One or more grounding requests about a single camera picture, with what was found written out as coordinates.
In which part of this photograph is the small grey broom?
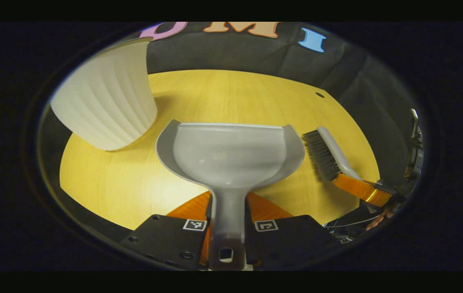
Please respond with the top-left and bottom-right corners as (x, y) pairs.
(302, 126), (364, 182)

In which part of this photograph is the grey plastic dustpan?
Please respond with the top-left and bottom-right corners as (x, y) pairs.
(155, 119), (306, 271)

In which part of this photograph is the white ribbed garbage bin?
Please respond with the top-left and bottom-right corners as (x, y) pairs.
(50, 37), (158, 152)

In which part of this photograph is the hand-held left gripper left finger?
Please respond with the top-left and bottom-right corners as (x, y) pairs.
(119, 191), (212, 270)

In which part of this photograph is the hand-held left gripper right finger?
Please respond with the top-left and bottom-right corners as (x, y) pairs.
(244, 191), (342, 270)

